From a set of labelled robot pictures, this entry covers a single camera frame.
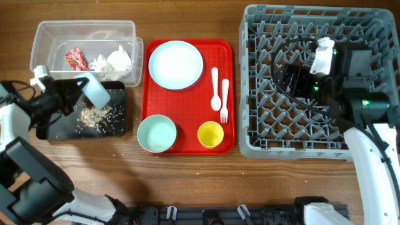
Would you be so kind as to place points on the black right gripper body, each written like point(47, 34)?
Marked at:
point(305, 84)

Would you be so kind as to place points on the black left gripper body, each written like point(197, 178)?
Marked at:
point(50, 101)

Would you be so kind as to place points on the light blue bowl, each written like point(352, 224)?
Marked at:
point(94, 90)

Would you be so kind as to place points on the red snack wrapper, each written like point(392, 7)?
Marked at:
point(76, 60)

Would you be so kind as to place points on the small white napkin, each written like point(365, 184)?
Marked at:
point(99, 64)

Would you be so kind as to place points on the rice and nutshell scraps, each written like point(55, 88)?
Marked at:
point(101, 121)

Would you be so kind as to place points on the large white napkin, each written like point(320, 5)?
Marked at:
point(118, 61)

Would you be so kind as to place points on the yellow plastic cup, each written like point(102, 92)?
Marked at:
point(210, 134)

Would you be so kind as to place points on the mint green bowl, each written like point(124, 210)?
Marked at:
point(156, 133)

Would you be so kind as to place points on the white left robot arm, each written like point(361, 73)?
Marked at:
point(33, 188)

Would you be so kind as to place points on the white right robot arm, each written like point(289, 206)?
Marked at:
point(338, 85)

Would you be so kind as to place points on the black food waste tray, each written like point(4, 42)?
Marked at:
point(64, 126)

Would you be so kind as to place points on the grey dishwasher rack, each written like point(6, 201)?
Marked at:
point(275, 127)

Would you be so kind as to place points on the clear plastic waste bin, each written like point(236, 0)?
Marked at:
point(54, 39)

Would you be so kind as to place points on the white plastic fork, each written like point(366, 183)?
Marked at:
point(224, 109)

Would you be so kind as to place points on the white plastic spoon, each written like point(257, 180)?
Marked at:
point(215, 100)

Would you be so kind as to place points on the red serving tray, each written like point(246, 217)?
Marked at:
point(191, 107)

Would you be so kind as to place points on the light blue plate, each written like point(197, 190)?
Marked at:
point(175, 65)

